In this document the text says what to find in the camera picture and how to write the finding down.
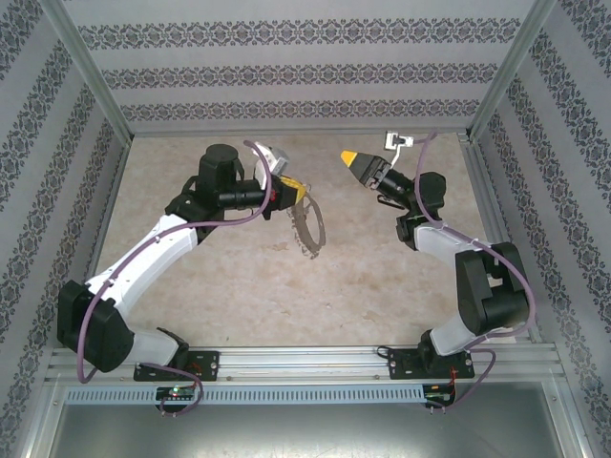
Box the grey metal sheet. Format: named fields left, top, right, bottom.
left=45, top=403, right=586, bottom=458

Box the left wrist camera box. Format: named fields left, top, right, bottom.
left=255, top=139, right=291, bottom=190

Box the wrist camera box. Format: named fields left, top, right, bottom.
left=384, top=132, right=414, bottom=167
left=255, top=139, right=291, bottom=190

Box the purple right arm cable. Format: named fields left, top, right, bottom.
left=412, top=131, right=536, bottom=411

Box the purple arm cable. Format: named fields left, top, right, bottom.
left=76, top=139, right=278, bottom=419
left=412, top=131, right=536, bottom=411

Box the aluminium back rail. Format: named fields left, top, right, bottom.
left=127, top=124, right=474, bottom=139

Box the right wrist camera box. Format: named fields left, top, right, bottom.
left=384, top=132, right=414, bottom=167

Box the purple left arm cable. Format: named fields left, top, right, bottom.
left=76, top=139, right=278, bottom=419

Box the aluminium side rail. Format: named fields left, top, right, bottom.
left=457, top=133, right=545, bottom=345
left=64, top=135, right=133, bottom=348

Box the aluminium frame post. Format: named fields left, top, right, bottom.
left=467, top=0, right=558, bottom=140
left=36, top=0, right=134, bottom=140

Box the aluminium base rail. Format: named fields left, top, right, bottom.
left=47, top=346, right=563, bottom=383

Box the perforated grey cable duct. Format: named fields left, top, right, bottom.
left=64, top=385, right=427, bottom=405

